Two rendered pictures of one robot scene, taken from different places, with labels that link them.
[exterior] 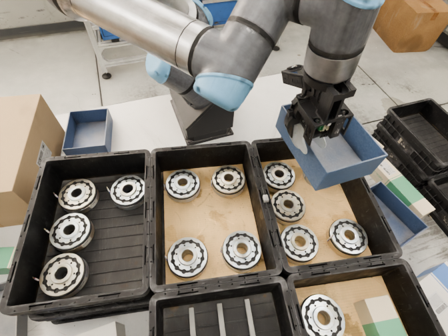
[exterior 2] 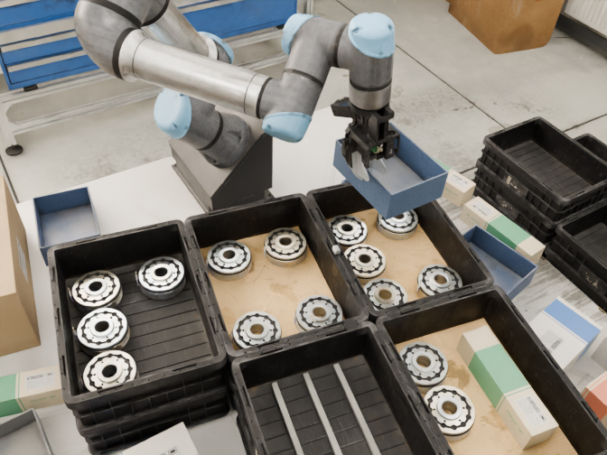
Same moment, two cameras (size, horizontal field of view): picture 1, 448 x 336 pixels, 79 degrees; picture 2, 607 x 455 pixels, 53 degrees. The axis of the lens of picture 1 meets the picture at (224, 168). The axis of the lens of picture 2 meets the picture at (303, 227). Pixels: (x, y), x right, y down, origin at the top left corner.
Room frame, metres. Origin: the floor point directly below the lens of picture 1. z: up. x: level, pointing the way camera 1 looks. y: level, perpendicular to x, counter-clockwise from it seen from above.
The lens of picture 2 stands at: (-0.53, 0.14, 1.94)
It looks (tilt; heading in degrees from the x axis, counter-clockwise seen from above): 46 degrees down; 349
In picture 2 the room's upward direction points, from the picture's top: 4 degrees clockwise
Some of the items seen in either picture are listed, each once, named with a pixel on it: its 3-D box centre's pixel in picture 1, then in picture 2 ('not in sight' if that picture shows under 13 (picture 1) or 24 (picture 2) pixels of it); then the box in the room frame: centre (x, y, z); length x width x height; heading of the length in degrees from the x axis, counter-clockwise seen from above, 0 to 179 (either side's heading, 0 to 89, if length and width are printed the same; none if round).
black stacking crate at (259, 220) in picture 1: (209, 213); (270, 283); (0.33, 0.03, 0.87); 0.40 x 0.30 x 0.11; 12
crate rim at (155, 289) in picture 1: (209, 205); (271, 268); (0.33, 0.03, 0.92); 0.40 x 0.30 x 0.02; 12
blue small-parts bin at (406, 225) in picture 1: (383, 217); (486, 266); (0.42, -0.55, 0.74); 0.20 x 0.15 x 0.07; 34
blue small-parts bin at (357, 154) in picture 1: (326, 139); (388, 168); (0.43, -0.23, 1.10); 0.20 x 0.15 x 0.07; 23
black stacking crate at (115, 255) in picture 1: (97, 226); (135, 317); (0.27, 0.33, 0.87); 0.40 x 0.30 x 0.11; 12
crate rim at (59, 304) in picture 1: (89, 218); (132, 302); (0.27, 0.33, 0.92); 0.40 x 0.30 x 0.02; 12
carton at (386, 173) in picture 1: (397, 188); (500, 232); (0.55, -0.64, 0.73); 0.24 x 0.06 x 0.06; 28
